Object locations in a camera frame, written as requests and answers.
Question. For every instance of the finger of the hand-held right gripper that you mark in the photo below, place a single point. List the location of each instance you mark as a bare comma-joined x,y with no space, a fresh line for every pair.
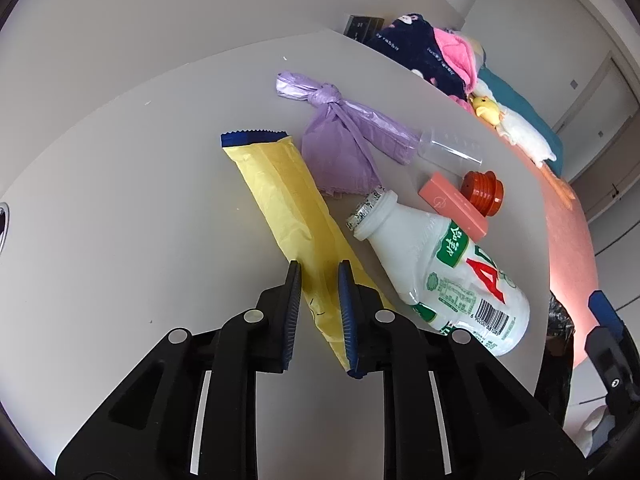
607,310

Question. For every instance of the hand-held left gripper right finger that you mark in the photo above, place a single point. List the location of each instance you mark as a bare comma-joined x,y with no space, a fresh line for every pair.
346,320

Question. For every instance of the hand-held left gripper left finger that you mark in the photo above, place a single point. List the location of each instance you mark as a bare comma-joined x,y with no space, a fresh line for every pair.
295,310

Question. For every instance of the black trash bin bag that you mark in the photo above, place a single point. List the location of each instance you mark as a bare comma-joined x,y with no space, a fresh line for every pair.
560,320

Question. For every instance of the yellow snack wrapper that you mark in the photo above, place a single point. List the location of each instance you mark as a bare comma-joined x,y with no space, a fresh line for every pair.
280,185

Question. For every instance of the pink bed cover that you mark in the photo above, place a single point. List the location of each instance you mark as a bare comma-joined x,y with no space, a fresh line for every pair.
570,240

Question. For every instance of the large white milk bottle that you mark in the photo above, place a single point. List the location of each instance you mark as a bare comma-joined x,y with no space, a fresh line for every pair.
415,252

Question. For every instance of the pink cardboard box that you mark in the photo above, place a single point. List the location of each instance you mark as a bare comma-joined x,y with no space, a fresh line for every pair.
450,205

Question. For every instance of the purple plastic bag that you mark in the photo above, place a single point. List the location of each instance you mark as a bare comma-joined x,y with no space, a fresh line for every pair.
335,150

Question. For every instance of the orange ribbed bottle cap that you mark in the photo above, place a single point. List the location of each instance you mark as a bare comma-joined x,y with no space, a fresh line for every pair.
485,192

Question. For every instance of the white goose plush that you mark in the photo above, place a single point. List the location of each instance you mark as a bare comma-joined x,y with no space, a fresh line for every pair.
525,140

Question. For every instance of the white door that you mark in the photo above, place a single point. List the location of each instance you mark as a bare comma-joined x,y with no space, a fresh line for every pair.
605,110

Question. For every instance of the clear plastic measuring cup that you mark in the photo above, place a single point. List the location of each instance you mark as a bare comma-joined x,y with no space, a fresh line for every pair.
450,147

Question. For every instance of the white duck plush toy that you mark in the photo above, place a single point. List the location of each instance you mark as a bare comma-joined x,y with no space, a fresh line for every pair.
520,105

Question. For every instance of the yellow duck plush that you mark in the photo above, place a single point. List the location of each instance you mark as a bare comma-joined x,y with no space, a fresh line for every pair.
485,109

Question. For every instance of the navy printed blanket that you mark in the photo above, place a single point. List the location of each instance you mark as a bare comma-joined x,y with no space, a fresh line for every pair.
415,45

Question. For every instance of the pink fleece blanket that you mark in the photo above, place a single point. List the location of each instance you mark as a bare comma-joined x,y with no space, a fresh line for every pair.
450,47

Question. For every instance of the black panel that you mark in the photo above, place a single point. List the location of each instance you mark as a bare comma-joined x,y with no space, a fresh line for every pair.
362,25

